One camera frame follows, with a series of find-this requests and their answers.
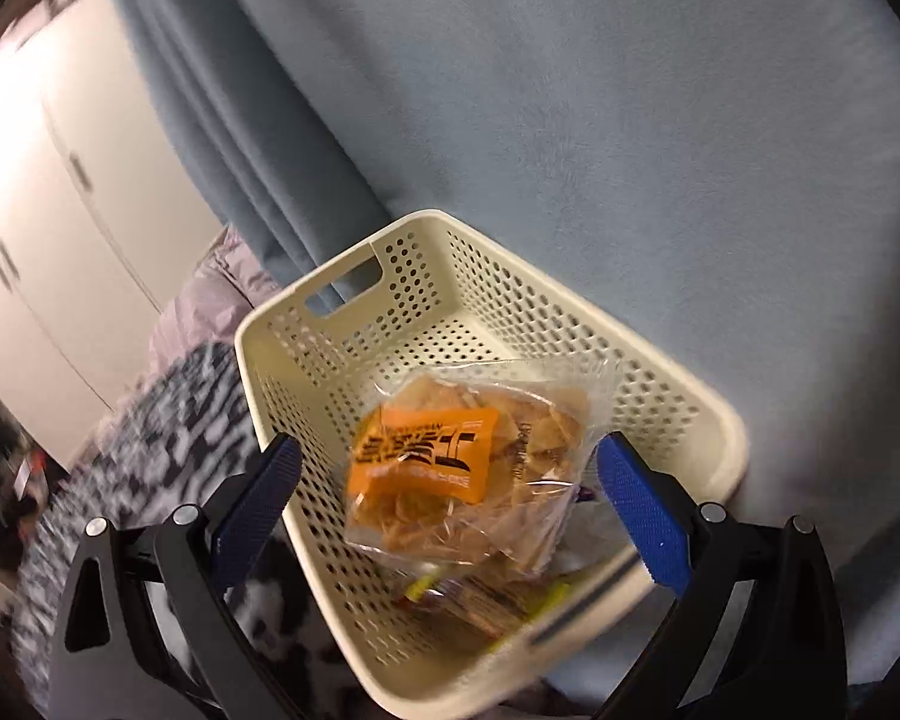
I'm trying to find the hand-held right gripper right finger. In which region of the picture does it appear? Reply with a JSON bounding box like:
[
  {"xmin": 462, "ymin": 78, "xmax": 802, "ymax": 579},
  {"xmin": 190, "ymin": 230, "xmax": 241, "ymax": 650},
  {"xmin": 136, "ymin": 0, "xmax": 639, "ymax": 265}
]
[{"xmin": 596, "ymin": 433, "xmax": 848, "ymax": 720}]

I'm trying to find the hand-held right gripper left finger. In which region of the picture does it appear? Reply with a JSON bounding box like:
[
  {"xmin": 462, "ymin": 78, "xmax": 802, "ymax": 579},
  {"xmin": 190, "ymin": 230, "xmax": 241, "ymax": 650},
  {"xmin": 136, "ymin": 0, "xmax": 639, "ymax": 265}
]
[{"xmin": 49, "ymin": 431, "xmax": 305, "ymax": 720}]

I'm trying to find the yellow-edged clear cake packet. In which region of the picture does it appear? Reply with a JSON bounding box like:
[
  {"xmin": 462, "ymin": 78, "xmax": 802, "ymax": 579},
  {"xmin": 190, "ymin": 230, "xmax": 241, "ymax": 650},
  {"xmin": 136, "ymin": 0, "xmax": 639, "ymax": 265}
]
[{"xmin": 394, "ymin": 570, "xmax": 571, "ymax": 635}]

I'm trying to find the clear bag of orange chips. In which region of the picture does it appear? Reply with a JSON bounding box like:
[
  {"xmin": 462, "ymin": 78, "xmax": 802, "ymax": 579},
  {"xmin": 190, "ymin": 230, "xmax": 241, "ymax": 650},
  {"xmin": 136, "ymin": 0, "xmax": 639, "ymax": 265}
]
[{"xmin": 343, "ymin": 360, "xmax": 623, "ymax": 593}]

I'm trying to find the cream perforated plastic basket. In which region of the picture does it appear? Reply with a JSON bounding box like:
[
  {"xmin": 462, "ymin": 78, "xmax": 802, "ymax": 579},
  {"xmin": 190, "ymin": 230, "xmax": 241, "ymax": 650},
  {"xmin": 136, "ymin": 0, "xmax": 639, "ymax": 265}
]
[{"xmin": 234, "ymin": 208, "xmax": 747, "ymax": 720}]

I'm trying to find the black and white printed blanket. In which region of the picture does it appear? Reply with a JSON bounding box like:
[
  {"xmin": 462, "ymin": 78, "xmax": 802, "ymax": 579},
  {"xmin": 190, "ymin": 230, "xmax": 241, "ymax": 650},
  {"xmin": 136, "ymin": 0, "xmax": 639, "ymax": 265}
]
[{"xmin": 7, "ymin": 341, "xmax": 391, "ymax": 720}]

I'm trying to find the pink duvet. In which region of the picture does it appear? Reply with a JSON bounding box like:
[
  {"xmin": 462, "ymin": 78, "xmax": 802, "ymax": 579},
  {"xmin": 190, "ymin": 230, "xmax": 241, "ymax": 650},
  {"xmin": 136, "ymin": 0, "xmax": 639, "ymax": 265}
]
[{"xmin": 146, "ymin": 223, "xmax": 282, "ymax": 376}]

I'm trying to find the white wardrobe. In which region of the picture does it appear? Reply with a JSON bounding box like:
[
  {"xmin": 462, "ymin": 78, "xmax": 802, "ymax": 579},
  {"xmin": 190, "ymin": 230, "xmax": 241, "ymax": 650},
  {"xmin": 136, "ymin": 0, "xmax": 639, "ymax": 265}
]
[{"xmin": 0, "ymin": 0, "xmax": 226, "ymax": 466}]

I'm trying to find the blue-grey curtain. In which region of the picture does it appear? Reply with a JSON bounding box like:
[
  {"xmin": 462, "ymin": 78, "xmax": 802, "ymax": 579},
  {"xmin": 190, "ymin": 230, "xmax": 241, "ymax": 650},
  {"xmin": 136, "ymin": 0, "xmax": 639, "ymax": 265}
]
[{"xmin": 86, "ymin": 0, "xmax": 900, "ymax": 720}]

